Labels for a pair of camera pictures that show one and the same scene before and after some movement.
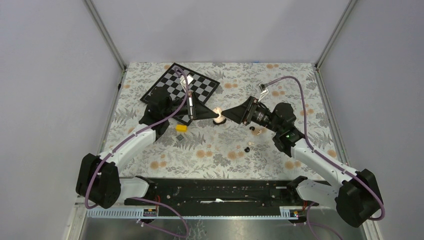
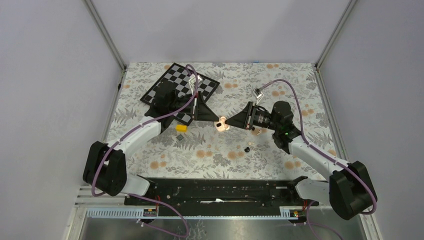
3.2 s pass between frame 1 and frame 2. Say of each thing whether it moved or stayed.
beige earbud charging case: moved
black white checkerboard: stayed
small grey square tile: stayed
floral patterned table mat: stayed
